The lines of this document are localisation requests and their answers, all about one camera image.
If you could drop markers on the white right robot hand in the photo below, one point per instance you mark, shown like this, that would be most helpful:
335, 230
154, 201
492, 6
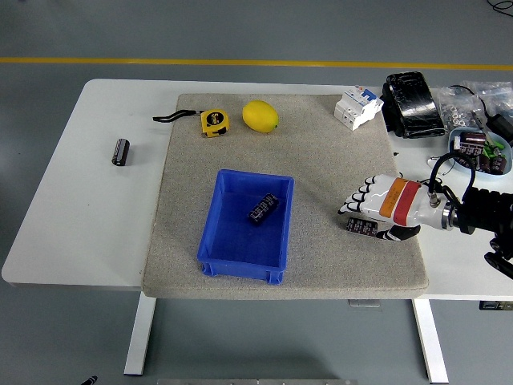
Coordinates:
401, 200

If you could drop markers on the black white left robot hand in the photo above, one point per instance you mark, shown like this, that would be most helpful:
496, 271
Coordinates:
91, 379

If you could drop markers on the dark cylindrical battery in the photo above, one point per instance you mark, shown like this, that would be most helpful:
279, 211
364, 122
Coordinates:
467, 150
262, 209
483, 163
473, 139
498, 164
360, 225
120, 152
465, 161

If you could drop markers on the blue plastic box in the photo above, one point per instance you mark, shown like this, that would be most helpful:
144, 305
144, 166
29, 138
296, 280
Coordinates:
240, 248

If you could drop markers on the white table leg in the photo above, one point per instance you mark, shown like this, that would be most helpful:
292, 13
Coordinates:
140, 337
431, 341

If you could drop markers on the light blue bowl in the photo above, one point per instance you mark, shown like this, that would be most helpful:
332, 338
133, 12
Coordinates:
454, 138

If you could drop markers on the grey-brown mat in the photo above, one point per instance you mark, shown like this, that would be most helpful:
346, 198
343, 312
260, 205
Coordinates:
320, 168

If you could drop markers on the black wrapped pouch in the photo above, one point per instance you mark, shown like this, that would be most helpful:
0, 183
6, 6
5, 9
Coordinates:
413, 104

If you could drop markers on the green plastic pieces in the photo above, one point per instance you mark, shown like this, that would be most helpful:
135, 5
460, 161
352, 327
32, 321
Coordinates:
491, 149

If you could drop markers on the white blue circuit breaker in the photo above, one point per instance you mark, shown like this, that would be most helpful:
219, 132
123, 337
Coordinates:
356, 106

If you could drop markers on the clear bag of washers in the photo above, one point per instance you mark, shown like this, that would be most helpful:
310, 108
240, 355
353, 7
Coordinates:
455, 110

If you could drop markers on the black power adapter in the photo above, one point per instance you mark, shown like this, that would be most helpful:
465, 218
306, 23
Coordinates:
501, 125

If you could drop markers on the clear plastic bag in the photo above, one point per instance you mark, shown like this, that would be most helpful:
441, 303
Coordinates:
497, 94

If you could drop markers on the yellow lemon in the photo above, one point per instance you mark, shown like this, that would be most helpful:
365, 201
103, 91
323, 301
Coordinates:
259, 116

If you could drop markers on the yellow tape measure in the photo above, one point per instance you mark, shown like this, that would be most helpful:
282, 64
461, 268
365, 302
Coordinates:
214, 122

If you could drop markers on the grey table bracket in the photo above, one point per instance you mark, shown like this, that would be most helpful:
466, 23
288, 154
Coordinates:
364, 303

